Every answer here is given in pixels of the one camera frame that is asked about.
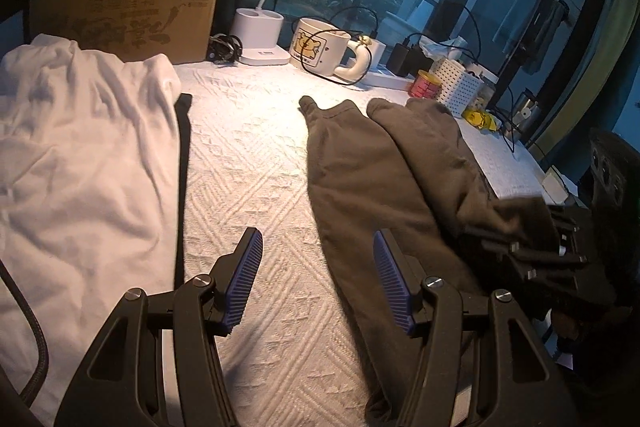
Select white tissue in basket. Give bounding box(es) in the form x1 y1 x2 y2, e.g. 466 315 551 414
418 36 469 60

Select white cartoon mug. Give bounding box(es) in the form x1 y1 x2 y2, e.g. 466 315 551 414
290 17 372 84

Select white perforated plastic basket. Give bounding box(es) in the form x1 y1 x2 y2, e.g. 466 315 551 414
432 58 483 118

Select dark grey-brown garment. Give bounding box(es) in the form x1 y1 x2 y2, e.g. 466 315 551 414
299 96 560 426

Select brown cardboard box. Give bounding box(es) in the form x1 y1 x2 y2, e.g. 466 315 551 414
28 0 217 64

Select white garment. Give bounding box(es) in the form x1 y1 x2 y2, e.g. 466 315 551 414
1 35 181 425

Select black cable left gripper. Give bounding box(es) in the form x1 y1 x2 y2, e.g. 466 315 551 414
0 258 50 408

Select black strap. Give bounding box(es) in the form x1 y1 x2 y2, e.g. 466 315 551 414
171 92 194 291

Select white textured table cloth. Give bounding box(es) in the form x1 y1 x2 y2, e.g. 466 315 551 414
0 56 561 427

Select clear jar of snacks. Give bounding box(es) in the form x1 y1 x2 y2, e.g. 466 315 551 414
470 74 498 110

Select white power strip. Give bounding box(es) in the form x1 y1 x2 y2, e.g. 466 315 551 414
360 65 416 92

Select black power adapter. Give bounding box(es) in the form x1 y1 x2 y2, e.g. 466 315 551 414
386 43 426 78

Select yellow snack bag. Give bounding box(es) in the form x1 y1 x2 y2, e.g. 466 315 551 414
462 108 501 132

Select red can yellow lid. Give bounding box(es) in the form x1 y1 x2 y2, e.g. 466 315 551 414
409 69 442 100

